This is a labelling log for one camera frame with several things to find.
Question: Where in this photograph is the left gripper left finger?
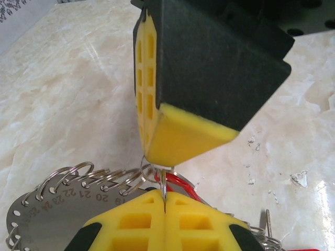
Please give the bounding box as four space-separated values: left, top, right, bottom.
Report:
64 189 166 251

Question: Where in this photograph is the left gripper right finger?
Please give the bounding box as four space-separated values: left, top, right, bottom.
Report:
165 191 262 251

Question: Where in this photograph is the red plastic key tag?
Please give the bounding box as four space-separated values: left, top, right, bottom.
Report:
281 246 320 251
154 169 201 203

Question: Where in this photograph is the metal key organiser with rings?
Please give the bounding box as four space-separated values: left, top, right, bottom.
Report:
5 155 285 251

